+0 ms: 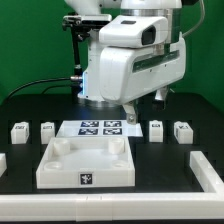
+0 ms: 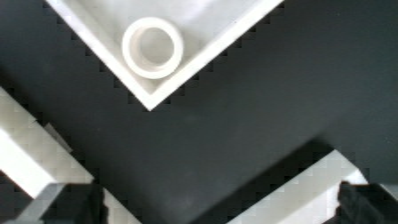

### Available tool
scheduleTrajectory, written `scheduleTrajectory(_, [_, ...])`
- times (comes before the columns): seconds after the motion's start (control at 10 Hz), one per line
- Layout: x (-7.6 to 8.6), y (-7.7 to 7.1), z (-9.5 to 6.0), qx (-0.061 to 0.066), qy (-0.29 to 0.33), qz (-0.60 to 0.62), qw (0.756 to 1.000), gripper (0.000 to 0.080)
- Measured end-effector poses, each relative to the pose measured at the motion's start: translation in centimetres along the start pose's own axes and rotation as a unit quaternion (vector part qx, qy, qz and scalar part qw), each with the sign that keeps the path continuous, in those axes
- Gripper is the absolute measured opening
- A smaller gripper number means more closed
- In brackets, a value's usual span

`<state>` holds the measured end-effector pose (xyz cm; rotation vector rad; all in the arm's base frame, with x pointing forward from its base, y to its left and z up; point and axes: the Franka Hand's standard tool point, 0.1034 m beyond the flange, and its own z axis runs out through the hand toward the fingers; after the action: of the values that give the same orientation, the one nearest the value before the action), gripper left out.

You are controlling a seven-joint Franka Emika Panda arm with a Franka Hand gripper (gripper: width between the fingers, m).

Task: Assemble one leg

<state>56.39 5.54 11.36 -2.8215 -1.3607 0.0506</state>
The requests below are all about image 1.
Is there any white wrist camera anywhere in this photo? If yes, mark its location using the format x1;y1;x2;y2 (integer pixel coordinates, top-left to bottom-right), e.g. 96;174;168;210
99;15;168;48

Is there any black camera on stand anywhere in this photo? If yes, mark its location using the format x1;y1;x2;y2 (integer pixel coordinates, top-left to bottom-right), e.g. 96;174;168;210
62;14;112;104

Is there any white square tabletop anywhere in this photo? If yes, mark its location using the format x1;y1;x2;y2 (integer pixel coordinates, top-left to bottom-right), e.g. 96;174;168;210
36;136;135;189

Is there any white L-shaped fence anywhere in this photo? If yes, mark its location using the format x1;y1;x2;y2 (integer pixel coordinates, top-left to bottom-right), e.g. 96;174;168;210
0;151;224;222

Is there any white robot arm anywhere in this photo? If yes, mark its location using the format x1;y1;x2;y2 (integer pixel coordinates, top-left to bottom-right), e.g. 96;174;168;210
63;0;186;124

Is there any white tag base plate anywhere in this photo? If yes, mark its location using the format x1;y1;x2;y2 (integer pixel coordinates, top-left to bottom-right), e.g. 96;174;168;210
56;120;143;137

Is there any white block left edge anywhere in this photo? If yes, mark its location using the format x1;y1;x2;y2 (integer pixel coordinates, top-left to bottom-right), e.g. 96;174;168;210
0;153;7;177

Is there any black cable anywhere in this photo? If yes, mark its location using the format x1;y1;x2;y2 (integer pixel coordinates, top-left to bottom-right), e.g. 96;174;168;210
2;76;83;103

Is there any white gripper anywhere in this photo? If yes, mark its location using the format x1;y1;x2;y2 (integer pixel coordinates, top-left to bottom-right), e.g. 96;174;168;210
98;33;187;125

